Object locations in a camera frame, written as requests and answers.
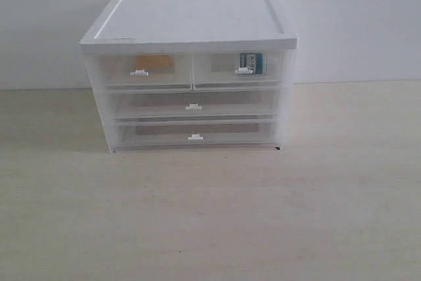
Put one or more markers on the white plastic drawer cabinet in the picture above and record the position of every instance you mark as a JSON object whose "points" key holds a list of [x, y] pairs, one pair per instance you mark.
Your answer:
{"points": [[186, 27]]}

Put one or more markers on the clear bottom wide drawer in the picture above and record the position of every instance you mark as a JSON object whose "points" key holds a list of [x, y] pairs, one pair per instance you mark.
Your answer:
{"points": [[205, 132]]}

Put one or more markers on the white capped pill bottle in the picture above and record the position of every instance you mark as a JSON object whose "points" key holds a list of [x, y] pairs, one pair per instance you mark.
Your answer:
{"points": [[257, 63]]}

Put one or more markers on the yellow cheese wedge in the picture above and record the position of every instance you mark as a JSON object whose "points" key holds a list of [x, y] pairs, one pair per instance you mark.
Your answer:
{"points": [[153, 62]]}

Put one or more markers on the clear middle wide drawer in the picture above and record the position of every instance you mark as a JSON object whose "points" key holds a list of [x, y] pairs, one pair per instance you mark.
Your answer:
{"points": [[193, 103]]}

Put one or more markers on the clear wide drawer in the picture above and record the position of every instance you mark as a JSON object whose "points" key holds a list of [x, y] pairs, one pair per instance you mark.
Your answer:
{"points": [[193, 103], [205, 132]]}

